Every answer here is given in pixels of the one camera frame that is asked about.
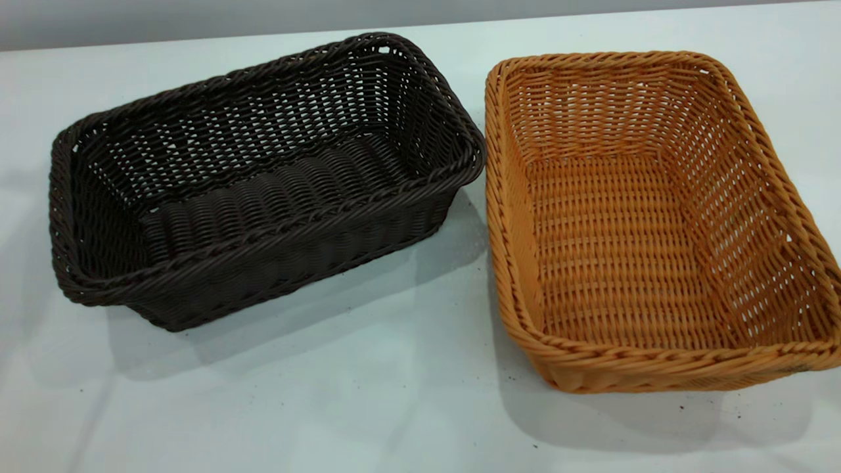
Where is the orange wicker basket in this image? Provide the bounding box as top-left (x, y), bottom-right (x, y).
top-left (484, 51), bottom-right (841, 395)

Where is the black wicker basket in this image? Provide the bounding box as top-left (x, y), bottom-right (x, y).
top-left (49, 32), bottom-right (487, 332)

